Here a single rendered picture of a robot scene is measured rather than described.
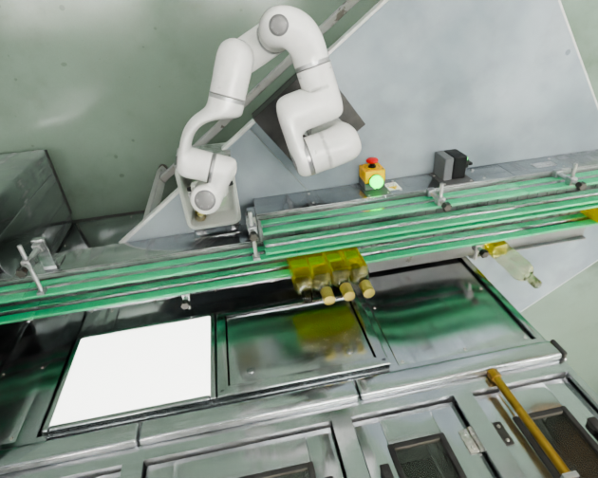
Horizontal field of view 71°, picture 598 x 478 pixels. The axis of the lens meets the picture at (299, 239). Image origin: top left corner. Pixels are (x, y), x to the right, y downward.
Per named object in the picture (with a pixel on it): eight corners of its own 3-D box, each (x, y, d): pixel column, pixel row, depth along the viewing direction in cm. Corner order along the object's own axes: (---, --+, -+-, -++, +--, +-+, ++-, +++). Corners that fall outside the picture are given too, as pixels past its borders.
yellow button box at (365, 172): (358, 182, 148) (364, 191, 142) (358, 162, 144) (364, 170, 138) (377, 179, 149) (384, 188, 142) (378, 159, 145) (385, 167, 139)
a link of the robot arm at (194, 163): (245, 101, 103) (227, 183, 109) (192, 86, 100) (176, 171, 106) (245, 101, 95) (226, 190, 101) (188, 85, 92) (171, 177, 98)
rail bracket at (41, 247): (52, 262, 139) (27, 305, 120) (31, 218, 130) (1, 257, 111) (67, 260, 139) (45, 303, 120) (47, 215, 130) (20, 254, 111)
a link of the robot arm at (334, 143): (350, 140, 116) (368, 161, 103) (306, 157, 117) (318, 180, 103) (342, 107, 111) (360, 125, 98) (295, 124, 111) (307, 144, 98)
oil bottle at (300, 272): (286, 259, 143) (296, 298, 125) (284, 245, 140) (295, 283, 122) (302, 256, 144) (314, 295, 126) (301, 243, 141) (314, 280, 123)
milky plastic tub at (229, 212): (189, 218, 143) (188, 230, 136) (175, 156, 131) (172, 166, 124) (240, 211, 145) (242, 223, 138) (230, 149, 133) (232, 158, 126)
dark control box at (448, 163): (432, 172, 151) (442, 181, 144) (434, 151, 147) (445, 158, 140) (453, 169, 152) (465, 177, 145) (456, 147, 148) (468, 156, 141)
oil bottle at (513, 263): (484, 250, 158) (529, 294, 135) (484, 239, 155) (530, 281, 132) (498, 247, 158) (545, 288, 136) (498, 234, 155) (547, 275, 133)
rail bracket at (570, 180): (548, 175, 146) (576, 192, 135) (553, 156, 142) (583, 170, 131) (558, 174, 146) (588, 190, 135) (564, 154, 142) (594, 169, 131)
